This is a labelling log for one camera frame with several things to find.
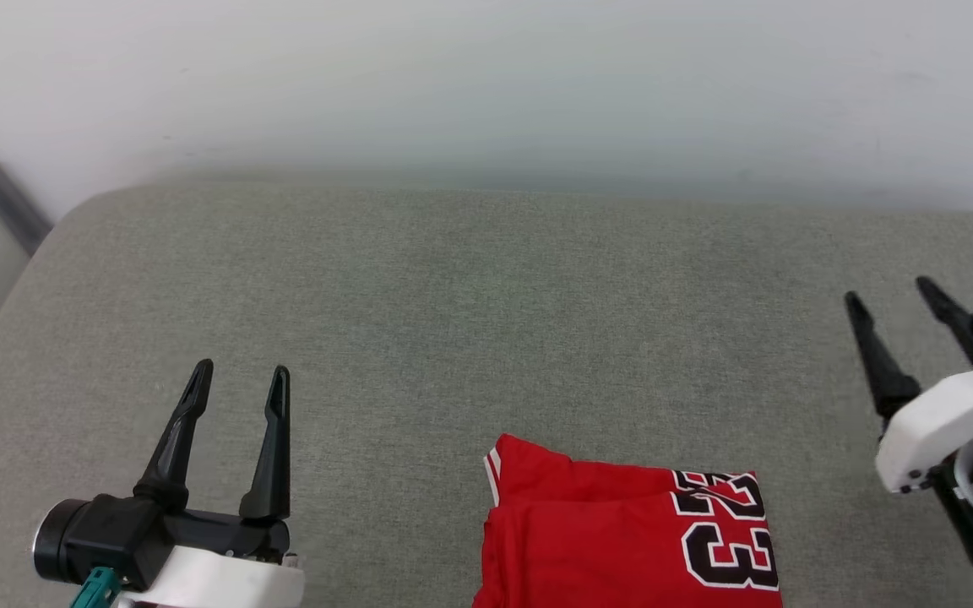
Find teal connector black cable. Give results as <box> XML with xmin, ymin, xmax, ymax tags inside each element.
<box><xmin>71</xmin><ymin>567</ymin><xmax>120</xmax><ymax>608</ymax></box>

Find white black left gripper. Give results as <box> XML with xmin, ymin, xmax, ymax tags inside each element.
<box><xmin>115</xmin><ymin>359</ymin><xmax>306</xmax><ymax>608</ymax></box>

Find red basketball jersey white trim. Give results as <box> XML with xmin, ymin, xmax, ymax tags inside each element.
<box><xmin>471</xmin><ymin>433</ymin><xmax>785</xmax><ymax>608</ymax></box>

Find grey fabric sofa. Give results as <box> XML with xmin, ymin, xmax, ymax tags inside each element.
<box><xmin>0</xmin><ymin>177</ymin><xmax>973</xmax><ymax>608</ymax></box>

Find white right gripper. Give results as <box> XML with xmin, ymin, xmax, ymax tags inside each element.
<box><xmin>844</xmin><ymin>276</ymin><xmax>973</xmax><ymax>496</ymax></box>

